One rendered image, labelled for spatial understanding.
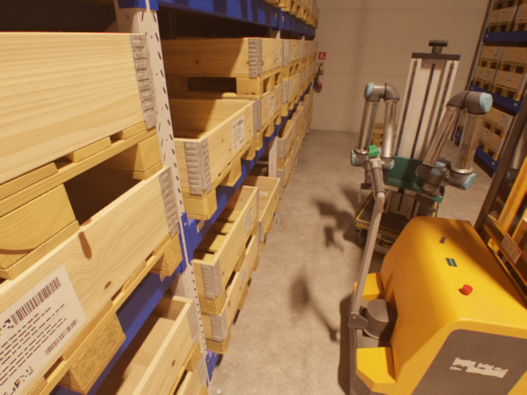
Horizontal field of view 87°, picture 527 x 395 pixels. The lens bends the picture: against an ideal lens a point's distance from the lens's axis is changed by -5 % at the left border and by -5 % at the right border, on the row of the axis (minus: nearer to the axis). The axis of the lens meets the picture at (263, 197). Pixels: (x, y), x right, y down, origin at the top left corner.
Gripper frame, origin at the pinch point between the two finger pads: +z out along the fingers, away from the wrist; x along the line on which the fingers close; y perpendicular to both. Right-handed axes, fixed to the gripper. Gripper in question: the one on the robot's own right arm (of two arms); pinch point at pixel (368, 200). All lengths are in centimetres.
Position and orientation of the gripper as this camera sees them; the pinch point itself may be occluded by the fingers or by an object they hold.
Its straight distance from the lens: 233.8
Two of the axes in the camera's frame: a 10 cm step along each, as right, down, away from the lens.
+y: 4.0, -0.4, 9.1
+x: -9.1, -0.9, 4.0
